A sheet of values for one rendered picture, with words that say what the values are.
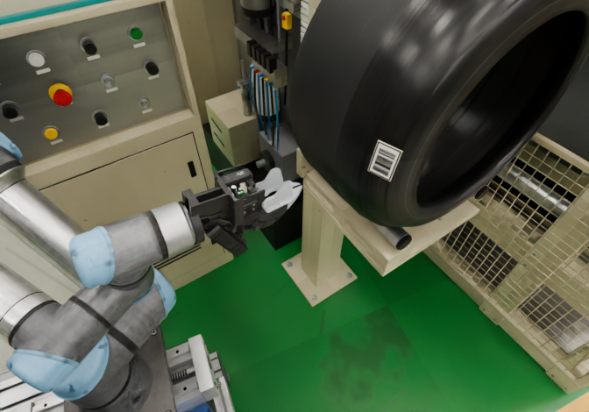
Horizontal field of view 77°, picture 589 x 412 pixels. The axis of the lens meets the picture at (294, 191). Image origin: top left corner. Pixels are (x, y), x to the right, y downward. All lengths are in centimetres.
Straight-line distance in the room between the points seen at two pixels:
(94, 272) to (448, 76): 53
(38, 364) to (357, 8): 66
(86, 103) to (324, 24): 75
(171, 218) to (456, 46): 45
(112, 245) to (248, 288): 134
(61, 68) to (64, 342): 72
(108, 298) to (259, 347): 117
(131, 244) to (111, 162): 73
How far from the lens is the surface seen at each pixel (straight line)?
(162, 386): 98
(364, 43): 59
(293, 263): 187
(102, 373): 80
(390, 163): 58
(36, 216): 82
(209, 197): 56
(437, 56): 55
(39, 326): 63
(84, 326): 62
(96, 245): 54
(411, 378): 175
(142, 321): 82
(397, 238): 89
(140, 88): 120
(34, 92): 116
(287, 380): 168
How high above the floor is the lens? 163
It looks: 49 degrees down
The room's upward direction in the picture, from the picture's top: straight up
